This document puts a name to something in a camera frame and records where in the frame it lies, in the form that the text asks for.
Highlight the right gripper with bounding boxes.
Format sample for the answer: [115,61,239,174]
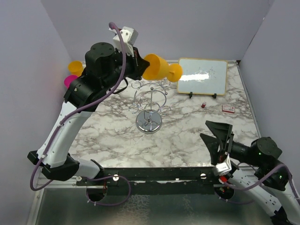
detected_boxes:
[200,119,262,166]

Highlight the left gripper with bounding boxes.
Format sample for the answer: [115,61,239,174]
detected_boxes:
[102,44,150,90]

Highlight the yellow wine glass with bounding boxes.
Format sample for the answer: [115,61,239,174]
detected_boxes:
[142,54,183,83]
[67,60,83,77]

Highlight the pink wine glass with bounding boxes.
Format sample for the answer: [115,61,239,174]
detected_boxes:
[64,75,78,89]

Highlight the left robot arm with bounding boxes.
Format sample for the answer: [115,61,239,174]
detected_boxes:
[28,42,122,185]

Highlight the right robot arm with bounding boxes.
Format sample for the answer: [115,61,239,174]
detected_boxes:
[200,120,300,225]

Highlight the chrome wine glass rack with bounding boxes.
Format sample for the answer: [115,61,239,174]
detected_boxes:
[129,80,171,134]

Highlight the red white eraser card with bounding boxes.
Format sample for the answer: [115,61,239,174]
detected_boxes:
[222,105,235,113]

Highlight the yellow framed whiteboard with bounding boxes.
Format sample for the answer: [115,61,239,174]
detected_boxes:
[177,58,228,96]

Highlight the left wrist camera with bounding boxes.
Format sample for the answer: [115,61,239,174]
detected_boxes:
[109,26,138,57]

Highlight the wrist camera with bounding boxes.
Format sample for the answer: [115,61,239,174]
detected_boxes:
[213,155,232,176]
[109,26,138,57]

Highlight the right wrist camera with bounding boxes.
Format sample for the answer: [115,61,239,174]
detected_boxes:
[213,155,232,176]

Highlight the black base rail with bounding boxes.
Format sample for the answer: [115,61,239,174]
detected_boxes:
[76,166,223,195]

